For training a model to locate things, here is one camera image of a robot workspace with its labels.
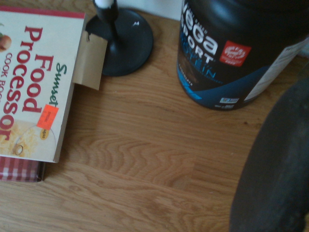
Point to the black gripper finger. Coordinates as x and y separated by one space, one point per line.
280 169

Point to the Food Processor cookbook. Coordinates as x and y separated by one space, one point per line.
31 84

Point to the red checked cookbook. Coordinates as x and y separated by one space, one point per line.
21 169

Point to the black candle holder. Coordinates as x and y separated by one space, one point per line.
128 46

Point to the black Vega protein tub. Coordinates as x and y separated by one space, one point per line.
231 55

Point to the brown cardboard bookmark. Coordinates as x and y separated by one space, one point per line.
90 60

